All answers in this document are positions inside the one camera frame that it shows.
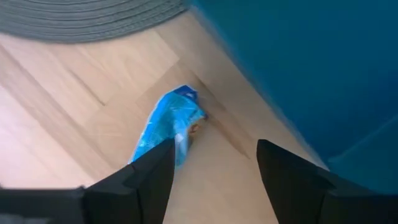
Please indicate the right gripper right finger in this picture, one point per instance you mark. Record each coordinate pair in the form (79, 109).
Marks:
(295, 193)

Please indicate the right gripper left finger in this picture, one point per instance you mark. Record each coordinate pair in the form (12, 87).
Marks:
(140, 193)

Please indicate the blue wrapper granola bar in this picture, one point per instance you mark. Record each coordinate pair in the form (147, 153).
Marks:
(168, 121)

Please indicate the dark blue plastic bin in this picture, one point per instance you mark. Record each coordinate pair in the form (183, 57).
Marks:
(311, 77)

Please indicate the round grey woven mat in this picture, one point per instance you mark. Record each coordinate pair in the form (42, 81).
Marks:
(77, 18)

